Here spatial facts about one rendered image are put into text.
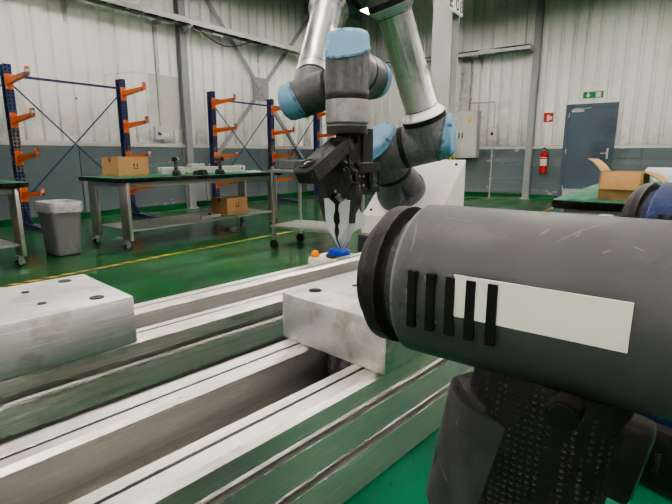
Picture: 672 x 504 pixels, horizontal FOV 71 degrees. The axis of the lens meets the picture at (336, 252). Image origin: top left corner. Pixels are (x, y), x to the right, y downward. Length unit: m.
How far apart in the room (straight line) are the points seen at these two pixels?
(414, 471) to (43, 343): 0.29
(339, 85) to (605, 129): 11.07
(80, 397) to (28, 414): 0.04
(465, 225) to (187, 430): 0.24
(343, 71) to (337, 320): 0.53
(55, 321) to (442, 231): 0.31
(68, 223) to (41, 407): 5.12
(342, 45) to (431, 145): 0.54
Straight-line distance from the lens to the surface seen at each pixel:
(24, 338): 0.40
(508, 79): 12.37
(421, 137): 1.28
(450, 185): 1.43
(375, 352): 0.34
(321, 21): 1.14
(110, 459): 0.33
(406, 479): 0.40
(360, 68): 0.82
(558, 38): 12.24
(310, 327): 0.38
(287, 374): 0.38
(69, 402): 0.44
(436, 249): 0.17
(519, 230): 0.16
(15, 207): 5.14
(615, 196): 2.92
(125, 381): 0.45
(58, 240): 5.52
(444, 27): 7.42
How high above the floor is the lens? 1.02
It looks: 12 degrees down
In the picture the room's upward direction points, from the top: straight up
